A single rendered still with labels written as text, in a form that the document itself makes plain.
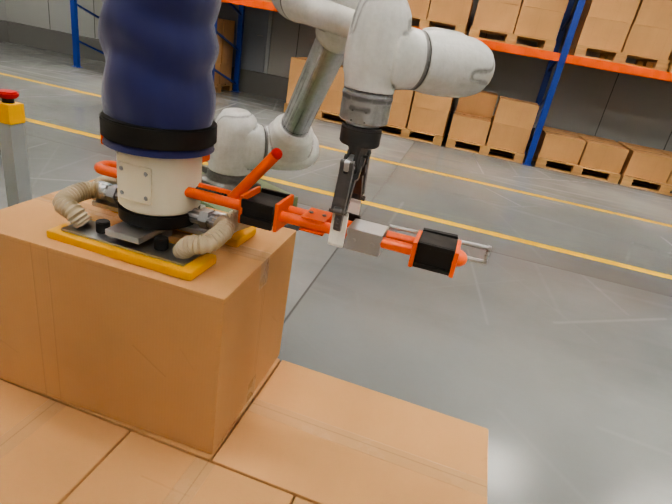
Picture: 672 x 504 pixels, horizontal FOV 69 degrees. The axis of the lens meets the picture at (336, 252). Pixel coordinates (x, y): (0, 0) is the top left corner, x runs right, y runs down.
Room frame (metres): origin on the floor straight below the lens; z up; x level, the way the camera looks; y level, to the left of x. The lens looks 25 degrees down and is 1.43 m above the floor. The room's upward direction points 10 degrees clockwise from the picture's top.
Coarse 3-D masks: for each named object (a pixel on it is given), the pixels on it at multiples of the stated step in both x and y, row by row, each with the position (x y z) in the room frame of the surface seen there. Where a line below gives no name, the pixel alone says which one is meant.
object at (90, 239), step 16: (64, 224) 0.92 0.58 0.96; (96, 224) 0.90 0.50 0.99; (64, 240) 0.87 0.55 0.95; (80, 240) 0.86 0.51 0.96; (96, 240) 0.87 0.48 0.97; (112, 240) 0.87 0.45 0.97; (160, 240) 0.86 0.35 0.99; (112, 256) 0.84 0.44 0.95; (128, 256) 0.84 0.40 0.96; (144, 256) 0.84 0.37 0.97; (160, 256) 0.84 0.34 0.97; (192, 256) 0.86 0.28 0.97; (208, 256) 0.89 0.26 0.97; (176, 272) 0.81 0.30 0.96; (192, 272) 0.81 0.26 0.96
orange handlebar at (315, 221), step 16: (208, 160) 1.24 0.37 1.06; (112, 176) 0.98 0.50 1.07; (192, 192) 0.93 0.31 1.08; (208, 192) 0.93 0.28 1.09; (224, 192) 0.96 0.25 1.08; (288, 208) 0.93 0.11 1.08; (304, 224) 0.88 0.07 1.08; (320, 224) 0.87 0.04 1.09; (384, 240) 0.84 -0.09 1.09; (400, 240) 0.87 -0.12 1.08; (464, 256) 0.83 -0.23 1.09
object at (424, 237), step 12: (420, 240) 0.83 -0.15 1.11; (432, 240) 0.84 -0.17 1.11; (444, 240) 0.85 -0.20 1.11; (456, 240) 0.86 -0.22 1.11; (420, 252) 0.82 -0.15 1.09; (432, 252) 0.82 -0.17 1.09; (444, 252) 0.81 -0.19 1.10; (456, 252) 0.80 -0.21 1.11; (408, 264) 0.82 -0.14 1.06; (420, 264) 0.82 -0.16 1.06; (432, 264) 0.82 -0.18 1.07; (444, 264) 0.81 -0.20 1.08; (456, 264) 0.80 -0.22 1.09
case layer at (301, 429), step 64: (0, 384) 0.86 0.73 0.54; (320, 384) 1.06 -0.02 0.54; (0, 448) 0.69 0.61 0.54; (64, 448) 0.72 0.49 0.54; (128, 448) 0.75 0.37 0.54; (192, 448) 0.78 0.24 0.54; (256, 448) 0.81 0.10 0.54; (320, 448) 0.84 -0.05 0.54; (384, 448) 0.88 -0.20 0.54; (448, 448) 0.91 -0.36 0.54
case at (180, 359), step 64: (0, 256) 0.87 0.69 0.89; (64, 256) 0.83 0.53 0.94; (256, 256) 0.97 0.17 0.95; (0, 320) 0.87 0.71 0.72; (64, 320) 0.84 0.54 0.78; (128, 320) 0.81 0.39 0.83; (192, 320) 0.78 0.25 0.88; (256, 320) 0.94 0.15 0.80; (64, 384) 0.84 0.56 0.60; (128, 384) 0.81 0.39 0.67; (192, 384) 0.78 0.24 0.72; (256, 384) 0.99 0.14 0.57
